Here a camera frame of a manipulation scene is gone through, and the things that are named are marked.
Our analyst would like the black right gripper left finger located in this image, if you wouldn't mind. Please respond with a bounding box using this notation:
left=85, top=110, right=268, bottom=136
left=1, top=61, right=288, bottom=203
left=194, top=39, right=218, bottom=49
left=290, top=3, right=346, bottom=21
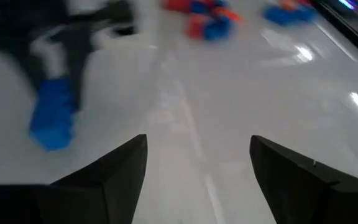
left=0, top=134, right=149, bottom=224

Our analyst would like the large orange building block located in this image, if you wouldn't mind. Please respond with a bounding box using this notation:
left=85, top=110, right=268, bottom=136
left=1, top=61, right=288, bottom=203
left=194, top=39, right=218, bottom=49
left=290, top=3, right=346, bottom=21
left=211, top=6, right=244, bottom=22

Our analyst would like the small red building block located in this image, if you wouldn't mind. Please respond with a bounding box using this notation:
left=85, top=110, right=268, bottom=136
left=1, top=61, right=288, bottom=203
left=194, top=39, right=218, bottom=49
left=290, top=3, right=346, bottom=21
left=162, top=0, right=192, bottom=13
left=185, top=14, right=206, bottom=40

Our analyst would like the large blue building block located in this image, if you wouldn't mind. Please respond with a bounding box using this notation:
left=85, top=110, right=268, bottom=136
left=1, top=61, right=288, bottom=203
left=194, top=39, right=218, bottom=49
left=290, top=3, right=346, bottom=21
left=262, top=4, right=318, bottom=26
left=28, top=76, right=80, bottom=152

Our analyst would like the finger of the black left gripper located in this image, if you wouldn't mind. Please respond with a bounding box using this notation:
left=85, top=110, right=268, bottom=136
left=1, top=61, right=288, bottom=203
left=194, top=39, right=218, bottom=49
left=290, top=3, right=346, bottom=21
left=0, top=40, right=48, bottom=94
left=59, top=29, right=94, bottom=110

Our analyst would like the small orange building block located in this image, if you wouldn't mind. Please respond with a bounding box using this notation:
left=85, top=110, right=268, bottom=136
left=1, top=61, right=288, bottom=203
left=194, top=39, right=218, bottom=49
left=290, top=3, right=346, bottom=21
left=278, top=0, right=298, bottom=10

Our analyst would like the black aluminium table frame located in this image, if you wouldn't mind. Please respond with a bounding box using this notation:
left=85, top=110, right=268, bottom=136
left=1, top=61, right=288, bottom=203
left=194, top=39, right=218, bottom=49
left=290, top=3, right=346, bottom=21
left=311, top=0, right=358, bottom=66

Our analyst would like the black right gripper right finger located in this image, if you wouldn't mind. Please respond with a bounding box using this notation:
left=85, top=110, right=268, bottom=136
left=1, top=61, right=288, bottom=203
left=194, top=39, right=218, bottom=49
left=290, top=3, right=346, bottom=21
left=249, top=134, right=358, bottom=224

